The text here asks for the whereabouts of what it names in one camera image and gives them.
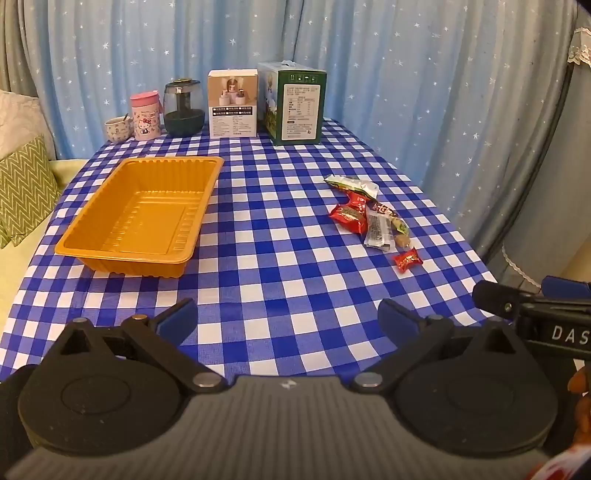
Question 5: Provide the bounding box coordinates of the yellow-green sofa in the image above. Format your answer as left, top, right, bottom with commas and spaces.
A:
0, 159, 86, 333

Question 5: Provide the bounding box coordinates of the lace-trimmed cloth cover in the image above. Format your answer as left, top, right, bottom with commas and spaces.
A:
501, 28, 591, 296

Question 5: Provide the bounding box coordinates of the white cardboard box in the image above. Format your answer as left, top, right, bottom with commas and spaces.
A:
208, 69, 258, 138

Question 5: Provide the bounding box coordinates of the green zigzag cushion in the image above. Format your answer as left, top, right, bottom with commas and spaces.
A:
0, 135, 62, 250

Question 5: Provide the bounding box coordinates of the blue checkered tablecloth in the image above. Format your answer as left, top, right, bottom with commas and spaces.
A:
0, 117, 513, 384

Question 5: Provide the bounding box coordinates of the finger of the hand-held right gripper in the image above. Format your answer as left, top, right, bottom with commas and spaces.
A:
472, 279, 546, 320
541, 275, 591, 303

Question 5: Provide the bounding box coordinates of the yellow snack packet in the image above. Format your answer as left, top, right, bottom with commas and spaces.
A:
389, 215, 413, 253

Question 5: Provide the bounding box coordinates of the white cushion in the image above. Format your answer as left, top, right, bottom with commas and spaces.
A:
0, 90, 56, 160

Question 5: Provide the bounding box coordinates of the floral ceramic cup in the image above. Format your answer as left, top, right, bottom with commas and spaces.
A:
104, 116, 134, 143

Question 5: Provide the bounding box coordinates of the blue starry curtain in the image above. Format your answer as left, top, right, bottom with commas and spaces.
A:
28, 0, 578, 252

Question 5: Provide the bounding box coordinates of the red snack packet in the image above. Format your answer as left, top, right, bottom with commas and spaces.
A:
329, 191, 370, 234

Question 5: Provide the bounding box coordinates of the green cardboard box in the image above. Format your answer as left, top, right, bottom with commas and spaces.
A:
257, 61, 328, 147

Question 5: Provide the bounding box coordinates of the dark green glass jar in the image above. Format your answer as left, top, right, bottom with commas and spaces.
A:
164, 79, 206, 137

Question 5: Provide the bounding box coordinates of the yellow plastic tray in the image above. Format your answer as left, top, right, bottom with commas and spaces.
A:
54, 156, 225, 278

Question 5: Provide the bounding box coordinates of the person's right hand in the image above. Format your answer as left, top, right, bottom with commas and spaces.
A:
567, 368, 591, 398

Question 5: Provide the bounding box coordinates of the small red candy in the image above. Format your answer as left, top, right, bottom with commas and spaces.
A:
393, 248, 424, 274

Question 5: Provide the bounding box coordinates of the pink cartoon thermos cup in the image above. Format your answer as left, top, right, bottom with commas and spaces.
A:
129, 91, 163, 141

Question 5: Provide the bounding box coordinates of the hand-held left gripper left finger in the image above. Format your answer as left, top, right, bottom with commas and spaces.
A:
41, 298, 228, 395

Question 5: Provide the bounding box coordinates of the red white clothing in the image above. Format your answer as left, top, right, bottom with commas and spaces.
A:
526, 445, 591, 480

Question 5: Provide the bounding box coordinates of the green white snack packet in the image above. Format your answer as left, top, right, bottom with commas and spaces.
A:
323, 174, 379, 200

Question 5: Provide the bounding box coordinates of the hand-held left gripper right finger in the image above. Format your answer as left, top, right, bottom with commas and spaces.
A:
352, 299, 533, 395

